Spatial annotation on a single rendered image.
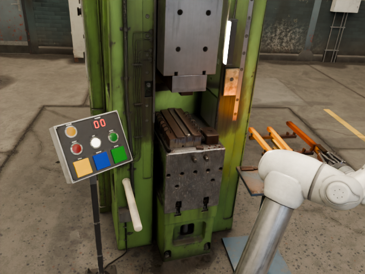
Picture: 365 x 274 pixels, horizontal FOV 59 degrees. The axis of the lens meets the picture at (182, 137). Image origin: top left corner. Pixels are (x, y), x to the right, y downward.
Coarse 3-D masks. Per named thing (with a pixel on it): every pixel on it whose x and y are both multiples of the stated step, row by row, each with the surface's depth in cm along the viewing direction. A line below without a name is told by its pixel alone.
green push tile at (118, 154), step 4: (116, 148) 164; (120, 148) 165; (112, 152) 162; (116, 152) 164; (120, 152) 165; (124, 152) 167; (112, 156) 162; (116, 156) 163; (120, 156) 165; (124, 156) 166; (116, 160) 163; (120, 160) 164
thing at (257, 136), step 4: (252, 128) 205; (252, 132) 201; (256, 132) 201; (256, 136) 195; (260, 136) 195; (256, 140) 195; (260, 140) 191; (264, 140) 191; (260, 144) 190; (264, 144) 187; (264, 148) 186; (268, 148) 183
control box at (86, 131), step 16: (112, 112) 166; (64, 128) 150; (80, 128) 154; (96, 128) 159; (112, 128) 165; (64, 144) 149; (80, 144) 153; (112, 144) 164; (64, 160) 149; (112, 160) 163; (128, 160) 168
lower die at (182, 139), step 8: (160, 112) 224; (168, 112) 222; (184, 112) 223; (160, 120) 212; (168, 120) 210; (176, 120) 208; (184, 120) 211; (160, 128) 209; (176, 128) 200; (192, 128) 201; (168, 136) 192; (176, 136) 191; (184, 136) 191; (192, 136) 192; (200, 136) 194; (168, 144) 192; (176, 144) 192; (184, 144) 193; (192, 144) 195; (200, 144) 197
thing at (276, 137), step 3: (267, 129) 209; (270, 129) 205; (273, 129) 205; (270, 132) 204; (273, 132) 202; (273, 135) 200; (276, 135) 198; (276, 138) 196; (279, 138) 195; (276, 141) 196; (279, 141) 192; (282, 141) 191; (279, 144) 192; (282, 144) 188; (285, 144) 188; (282, 147) 188; (285, 147) 185; (288, 147) 185; (288, 150) 182; (291, 150) 182
